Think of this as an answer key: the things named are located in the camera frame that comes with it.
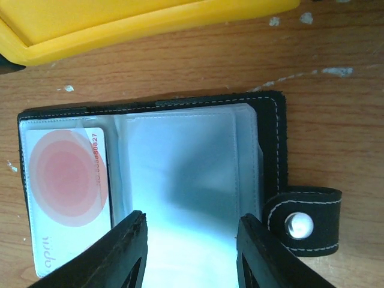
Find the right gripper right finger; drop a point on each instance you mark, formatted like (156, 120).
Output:
(263, 261)

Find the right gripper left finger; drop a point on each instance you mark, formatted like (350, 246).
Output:
(118, 259)

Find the red circle white card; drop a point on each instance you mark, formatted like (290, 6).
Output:
(68, 193)

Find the black leather card holder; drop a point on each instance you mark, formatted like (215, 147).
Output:
(195, 166)

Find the black bin left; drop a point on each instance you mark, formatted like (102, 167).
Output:
(9, 67)

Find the yellow bin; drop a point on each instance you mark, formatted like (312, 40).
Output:
(38, 32)

